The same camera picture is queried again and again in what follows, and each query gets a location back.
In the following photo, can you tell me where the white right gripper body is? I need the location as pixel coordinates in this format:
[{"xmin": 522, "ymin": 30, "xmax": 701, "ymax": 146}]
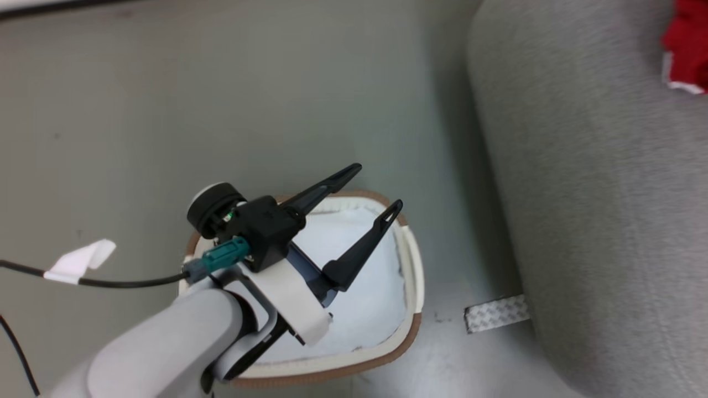
[{"xmin": 252, "ymin": 242, "xmax": 339, "ymax": 347}]

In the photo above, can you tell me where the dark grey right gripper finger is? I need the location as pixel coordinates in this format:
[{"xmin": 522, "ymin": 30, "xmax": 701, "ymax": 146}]
[
  {"xmin": 322, "ymin": 200, "xmax": 404, "ymax": 292},
  {"xmin": 279, "ymin": 163, "xmax": 363, "ymax": 216}
]

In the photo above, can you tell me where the red clothing with white trim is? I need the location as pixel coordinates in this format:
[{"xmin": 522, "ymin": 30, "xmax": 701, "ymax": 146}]
[{"xmin": 660, "ymin": 0, "xmax": 708, "ymax": 95}]

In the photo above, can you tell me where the white laundry basket brown rim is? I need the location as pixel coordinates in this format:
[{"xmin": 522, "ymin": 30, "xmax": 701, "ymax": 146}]
[{"xmin": 178, "ymin": 190, "xmax": 425, "ymax": 388}]

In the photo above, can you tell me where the silver checker plate strip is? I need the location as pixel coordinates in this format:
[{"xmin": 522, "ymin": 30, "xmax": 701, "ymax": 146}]
[{"xmin": 464, "ymin": 294, "xmax": 530, "ymax": 334}]

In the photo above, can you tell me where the white tape tag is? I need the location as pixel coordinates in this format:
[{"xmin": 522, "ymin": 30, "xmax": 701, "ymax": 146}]
[{"xmin": 43, "ymin": 239, "xmax": 117, "ymax": 286}]

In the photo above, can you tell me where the grey fabric sofa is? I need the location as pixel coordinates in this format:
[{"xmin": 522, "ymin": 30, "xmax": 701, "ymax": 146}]
[{"xmin": 466, "ymin": 0, "xmax": 708, "ymax": 398}]

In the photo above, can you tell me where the dark grey baseboard strip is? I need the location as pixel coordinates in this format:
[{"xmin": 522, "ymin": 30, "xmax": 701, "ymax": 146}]
[{"xmin": 0, "ymin": 0, "xmax": 131, "ymax": 22}]

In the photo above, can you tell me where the black cable with teal plug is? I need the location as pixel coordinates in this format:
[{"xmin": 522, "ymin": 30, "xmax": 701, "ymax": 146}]
[{"xmin": 0, "ymin": 237, "xmax": 251, "ymax": 290}]

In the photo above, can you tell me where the thin black cable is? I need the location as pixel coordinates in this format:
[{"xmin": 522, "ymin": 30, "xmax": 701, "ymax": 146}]
[{"xmin": 0, "ymin": 314, "xmax": 41, "ymax": 397}]

